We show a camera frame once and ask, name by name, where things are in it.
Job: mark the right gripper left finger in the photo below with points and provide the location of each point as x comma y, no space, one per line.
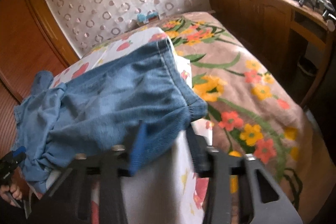
138,138

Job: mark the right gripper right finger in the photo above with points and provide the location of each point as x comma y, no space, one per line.
198,150

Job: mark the blue denim jeans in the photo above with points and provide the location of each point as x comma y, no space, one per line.
97,109

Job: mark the person left hand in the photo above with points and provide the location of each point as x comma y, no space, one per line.
11,194

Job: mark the white strawberry print quilt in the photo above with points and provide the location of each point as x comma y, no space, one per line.
99,188

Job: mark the floral brown bedspread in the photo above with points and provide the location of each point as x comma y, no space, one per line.
249,111

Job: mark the wooden wardrobe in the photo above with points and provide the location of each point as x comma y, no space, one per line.
31,41

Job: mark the cardboard box with blue cloth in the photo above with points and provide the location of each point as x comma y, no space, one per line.
143,19

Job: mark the wooden side cabinet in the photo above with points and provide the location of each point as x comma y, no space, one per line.
278,33

